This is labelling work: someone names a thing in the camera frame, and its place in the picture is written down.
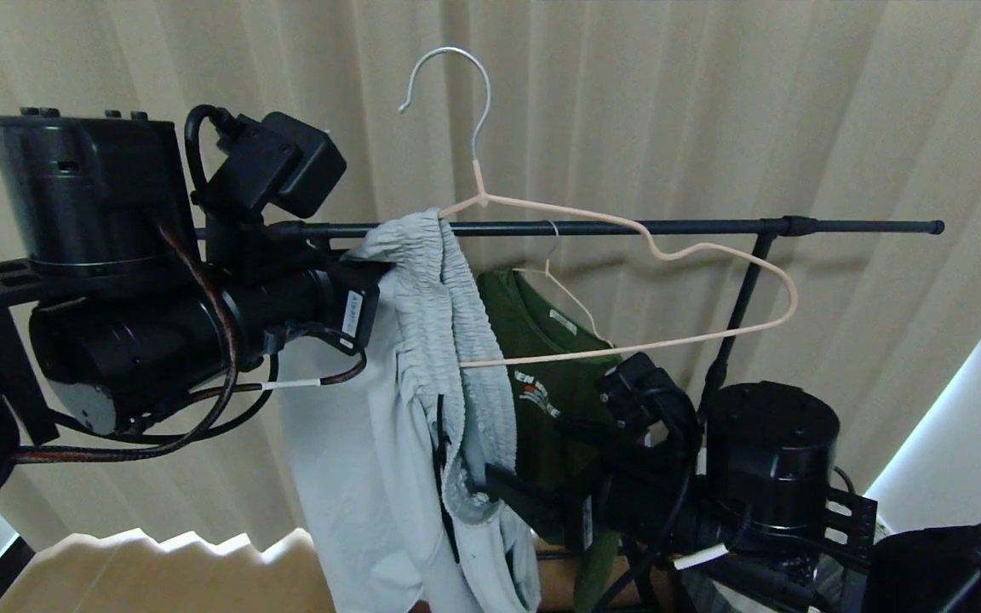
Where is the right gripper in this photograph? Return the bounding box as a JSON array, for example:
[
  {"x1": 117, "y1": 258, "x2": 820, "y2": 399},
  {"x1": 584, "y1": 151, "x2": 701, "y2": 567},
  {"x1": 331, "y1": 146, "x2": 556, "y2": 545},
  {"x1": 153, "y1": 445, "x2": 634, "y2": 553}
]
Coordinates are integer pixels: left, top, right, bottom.
[{"x1": 574, "y1": 464, "x2": 815, "y2": 597}]

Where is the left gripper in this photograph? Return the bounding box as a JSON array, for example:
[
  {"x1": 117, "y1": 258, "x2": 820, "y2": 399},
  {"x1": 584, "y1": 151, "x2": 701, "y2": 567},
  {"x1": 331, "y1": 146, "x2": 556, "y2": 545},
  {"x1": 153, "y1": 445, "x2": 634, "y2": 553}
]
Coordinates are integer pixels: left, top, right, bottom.
[{"x1": 29, "y1": 264, "x2": 382, "y2": 437}]

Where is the green shirt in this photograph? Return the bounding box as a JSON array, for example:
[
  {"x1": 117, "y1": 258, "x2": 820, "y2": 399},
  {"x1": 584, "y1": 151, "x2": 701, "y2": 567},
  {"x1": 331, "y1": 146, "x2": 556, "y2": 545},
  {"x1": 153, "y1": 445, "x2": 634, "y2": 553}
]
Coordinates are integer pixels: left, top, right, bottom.
[{"x1": 475, "y1": 268, "x2": 628, "y2": 613}]

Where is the pink clothes hanger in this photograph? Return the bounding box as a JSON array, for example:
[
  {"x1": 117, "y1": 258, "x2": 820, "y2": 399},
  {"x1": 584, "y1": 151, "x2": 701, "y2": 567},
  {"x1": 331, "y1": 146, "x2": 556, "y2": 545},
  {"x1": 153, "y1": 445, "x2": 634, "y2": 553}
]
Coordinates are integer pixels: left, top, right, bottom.
[
  {"x1": 512, "y1": 220, "x2": 617, "y2": 347},
  {"x1": 397, "y1": 47, "x2": 800, "y2": 370}
]

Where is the pale grey garment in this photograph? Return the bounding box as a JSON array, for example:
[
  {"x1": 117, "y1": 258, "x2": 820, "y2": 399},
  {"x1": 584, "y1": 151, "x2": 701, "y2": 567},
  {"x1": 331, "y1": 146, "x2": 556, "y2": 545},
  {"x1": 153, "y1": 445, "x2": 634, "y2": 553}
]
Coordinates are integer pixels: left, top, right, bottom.
[{"x1": 278, "y1": 209, "x2": 542, "y2": 613}]

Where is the black clothes rack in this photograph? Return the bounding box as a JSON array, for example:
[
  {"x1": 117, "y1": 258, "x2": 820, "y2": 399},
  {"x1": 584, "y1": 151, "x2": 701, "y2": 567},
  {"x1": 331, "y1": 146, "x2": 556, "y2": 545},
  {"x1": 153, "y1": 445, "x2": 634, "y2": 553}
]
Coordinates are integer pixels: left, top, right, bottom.
[{"x1": 197, "y1": 215, "x2": 945, "y2": 610}]

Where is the beige curtain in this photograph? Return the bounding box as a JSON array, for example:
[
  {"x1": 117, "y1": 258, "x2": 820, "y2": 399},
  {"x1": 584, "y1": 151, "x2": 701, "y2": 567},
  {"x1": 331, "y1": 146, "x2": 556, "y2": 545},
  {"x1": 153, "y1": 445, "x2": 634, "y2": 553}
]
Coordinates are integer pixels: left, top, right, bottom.
[{"x1": 0, "y1": 0, "x2": 981, "y2": 554}]

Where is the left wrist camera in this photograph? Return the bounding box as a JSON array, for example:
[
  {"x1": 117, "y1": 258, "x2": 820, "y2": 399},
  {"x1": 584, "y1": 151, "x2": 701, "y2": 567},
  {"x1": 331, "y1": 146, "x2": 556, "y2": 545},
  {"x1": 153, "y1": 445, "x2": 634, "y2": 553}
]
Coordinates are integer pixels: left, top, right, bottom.
[{"x1": 197, "y1": 111, "x2": 347, "y2": 266}]

